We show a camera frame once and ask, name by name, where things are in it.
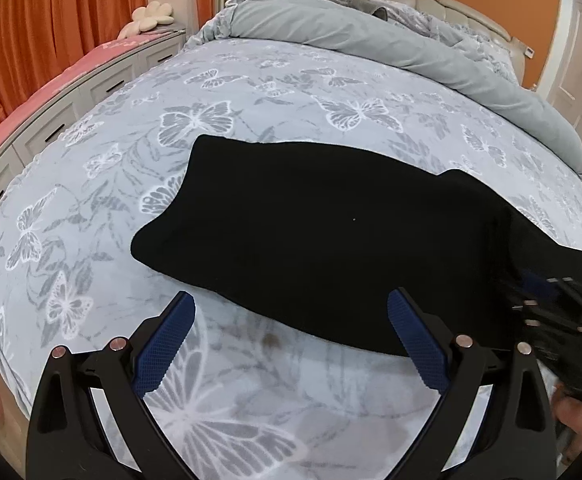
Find orange curtain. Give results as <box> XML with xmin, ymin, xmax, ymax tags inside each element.
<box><xmin>0</xmin><ymin>0</ymin><xmax>150</xmax><ymax>157</ymax></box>

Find white drawer cabinet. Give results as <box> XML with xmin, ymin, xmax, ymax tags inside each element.
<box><xmin>0</xmin><ymin>27</ymin><xmax>190</xmax><ymax>247</ymax></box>

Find black pants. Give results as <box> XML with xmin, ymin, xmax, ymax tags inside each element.
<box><xmin>131</xmin><ymin>134</ymin><xmax>582</xmax><ymax>361</ymax></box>

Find cream flower-shaped cushion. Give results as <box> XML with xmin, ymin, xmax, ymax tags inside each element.
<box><xmin>117</xmin><ymin>1</ymin><xmax>176</xmax><ymax>39</ymax></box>

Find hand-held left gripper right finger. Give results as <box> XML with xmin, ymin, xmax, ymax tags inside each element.
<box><xmin>386</xmin><ymin>287</ymin><xmax>557</xmax><ymax>480</ymax></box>

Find bed with butterfly sheet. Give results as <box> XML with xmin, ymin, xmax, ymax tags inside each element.
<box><xmin>0</xmin><ymin>35</ymin><xmax>582</xmax><ymax>480</ymax></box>

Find plain grey duvet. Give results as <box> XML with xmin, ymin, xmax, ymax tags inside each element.
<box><xmin>186</xmin><ymin>0</ymin><xmax>582</xmax><ymax>177</ymax></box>

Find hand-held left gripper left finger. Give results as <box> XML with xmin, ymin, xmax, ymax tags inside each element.
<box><xmin>27</xmin><ymin>291</ymin><xmax>207</xmax><ymax>480</ymax></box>

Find pink seat cushion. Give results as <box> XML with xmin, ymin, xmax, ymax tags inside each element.
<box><xmin>0</xmin><ymin>34</ymin><xmax>144</xmax><ymax>177</ymax></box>

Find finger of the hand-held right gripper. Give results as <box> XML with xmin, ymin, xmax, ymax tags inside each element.
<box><xmin>517</xmin><ymin>270</ymin><xmax>582</xmax><ymax>307</ymax></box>
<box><xmin>512</xmin><ymin>299</ymin><xmax>582</xmax><ymax>336</ymax></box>

